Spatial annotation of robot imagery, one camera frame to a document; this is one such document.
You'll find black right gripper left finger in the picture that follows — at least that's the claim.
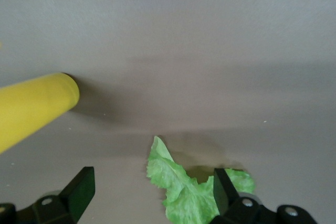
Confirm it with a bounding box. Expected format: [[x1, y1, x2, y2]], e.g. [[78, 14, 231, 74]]
[[0, 166, 96, 224]]

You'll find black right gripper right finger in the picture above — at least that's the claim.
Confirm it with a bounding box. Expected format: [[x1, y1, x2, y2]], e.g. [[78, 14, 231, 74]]
[[209, 168, 318, 224]]

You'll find green lettuce leaf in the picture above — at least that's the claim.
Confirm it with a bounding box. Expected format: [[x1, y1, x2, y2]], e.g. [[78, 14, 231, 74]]
[[145, 136, 256, 224]]

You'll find yellow mustard squeeze bottle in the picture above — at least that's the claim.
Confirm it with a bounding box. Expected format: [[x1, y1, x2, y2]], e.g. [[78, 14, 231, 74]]
[[0, 72, 80, 155]]

